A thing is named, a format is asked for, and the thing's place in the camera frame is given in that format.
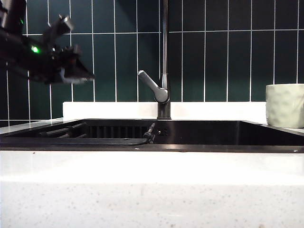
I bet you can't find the dark metal faucet spout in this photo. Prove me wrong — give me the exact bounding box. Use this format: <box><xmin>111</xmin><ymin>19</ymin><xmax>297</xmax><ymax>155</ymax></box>
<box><xmin>156</xmin><ymin>0</ymin><xmax>172</xmax><ymax>120</ymax></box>

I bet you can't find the grey faucet lever handle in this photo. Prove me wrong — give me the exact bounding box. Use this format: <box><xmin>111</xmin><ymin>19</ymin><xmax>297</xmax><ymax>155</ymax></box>
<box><xmin>137</xmin><ymin>69</ymin><xmax>171</xmax><ymax>104</ymax></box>

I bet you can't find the black sink drain rack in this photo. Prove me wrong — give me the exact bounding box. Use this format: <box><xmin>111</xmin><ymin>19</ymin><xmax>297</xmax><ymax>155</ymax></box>
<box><xmin>0</xmin><ymin>122</ymin><xmax>157</xmax><ymax>146</ymax></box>

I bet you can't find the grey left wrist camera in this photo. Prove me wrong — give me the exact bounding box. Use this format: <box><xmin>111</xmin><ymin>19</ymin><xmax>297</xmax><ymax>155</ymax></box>
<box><xmin>44</xmin><ymin>14</ymin><xmax>76</xmax><ymax>49</ymax></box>

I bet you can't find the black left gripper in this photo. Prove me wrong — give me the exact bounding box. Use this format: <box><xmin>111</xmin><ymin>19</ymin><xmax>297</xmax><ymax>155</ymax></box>
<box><xmin>22</xmin><ymin>32</ymin><xmax>96</xmax><ymax>85</ymax></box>

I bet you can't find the black kitchen sink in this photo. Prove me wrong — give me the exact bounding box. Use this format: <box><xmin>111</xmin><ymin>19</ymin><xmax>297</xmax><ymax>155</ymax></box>
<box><xmin>0</xmin><ymin>118</ymin><xmax>304</xmax><ymax>153</ymax></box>

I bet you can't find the pale green dimpled mug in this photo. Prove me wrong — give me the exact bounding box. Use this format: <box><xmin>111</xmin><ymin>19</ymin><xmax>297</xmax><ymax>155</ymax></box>
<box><xmin>265</xmin><ymin>83</ymin><xmax>304</xmax><ymax>129</ymax></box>

